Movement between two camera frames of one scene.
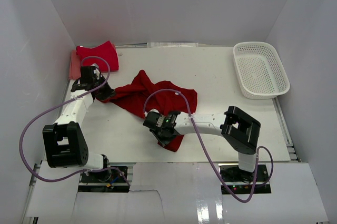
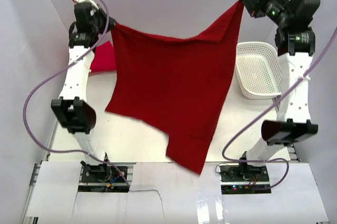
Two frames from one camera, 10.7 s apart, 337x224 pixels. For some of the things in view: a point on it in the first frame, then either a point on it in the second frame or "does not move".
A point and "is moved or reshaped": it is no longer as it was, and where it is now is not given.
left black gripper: x=104 y=94 to x=104 y=20
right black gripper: x=163 y=138 to x=254 y=4
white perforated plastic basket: x=259 y=72 does not move
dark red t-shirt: x=142 y=94 is moved or reshaped
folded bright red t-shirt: x=104 y=55 does not move
